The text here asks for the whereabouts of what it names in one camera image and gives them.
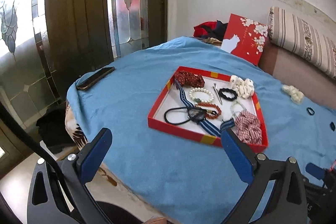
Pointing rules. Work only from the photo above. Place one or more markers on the cream fuzzy scrunchie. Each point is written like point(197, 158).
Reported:
point(295, 95)

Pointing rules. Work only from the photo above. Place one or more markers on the silver hair clip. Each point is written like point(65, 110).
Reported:
point(217, 93)

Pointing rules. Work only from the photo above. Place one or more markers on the striped pillow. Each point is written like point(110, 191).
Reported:
point(296, 35)

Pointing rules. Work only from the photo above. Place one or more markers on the red white checked scrunchie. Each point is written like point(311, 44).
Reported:
point(248, 128)

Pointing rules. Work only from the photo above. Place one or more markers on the blue towel cloth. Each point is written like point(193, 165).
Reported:
point(186, 180)

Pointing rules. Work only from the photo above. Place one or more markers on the black smartphone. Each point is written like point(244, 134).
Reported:
point(95, 78)

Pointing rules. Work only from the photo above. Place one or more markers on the wooden glass door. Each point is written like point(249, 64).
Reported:
point(47, 44)

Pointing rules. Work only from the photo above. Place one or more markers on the red and dark clothes pile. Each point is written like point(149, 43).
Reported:
point(215, 30)

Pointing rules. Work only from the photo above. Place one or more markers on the dark red polka-dot scrunchie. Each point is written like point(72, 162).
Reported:
point(186, 78)

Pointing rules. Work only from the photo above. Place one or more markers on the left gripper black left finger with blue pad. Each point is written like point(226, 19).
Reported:
point(81, 170)

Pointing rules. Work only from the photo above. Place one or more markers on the black hair elastic loop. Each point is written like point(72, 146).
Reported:
point(183, 109)

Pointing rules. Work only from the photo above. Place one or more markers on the red floral box lid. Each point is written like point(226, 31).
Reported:
point(245, 38)

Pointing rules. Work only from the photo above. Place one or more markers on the red cardboard tray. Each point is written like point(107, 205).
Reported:
point(169, 98)

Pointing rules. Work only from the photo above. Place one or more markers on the white dotted scrunchie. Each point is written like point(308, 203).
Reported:
point(243, 87)

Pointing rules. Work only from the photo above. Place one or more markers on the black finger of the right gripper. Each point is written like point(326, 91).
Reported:
point(326, 175)

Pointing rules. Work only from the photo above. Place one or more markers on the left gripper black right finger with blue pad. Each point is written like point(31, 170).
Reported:
point(256, 173)

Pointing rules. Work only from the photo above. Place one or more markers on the pink bed mattress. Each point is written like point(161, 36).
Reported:
point(291, 69)

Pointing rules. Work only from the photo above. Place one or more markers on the small black hair clip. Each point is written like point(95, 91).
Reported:
point(332, 126)

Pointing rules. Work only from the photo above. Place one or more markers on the blue striped wristwatch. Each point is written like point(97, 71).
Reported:
point(203, 113)

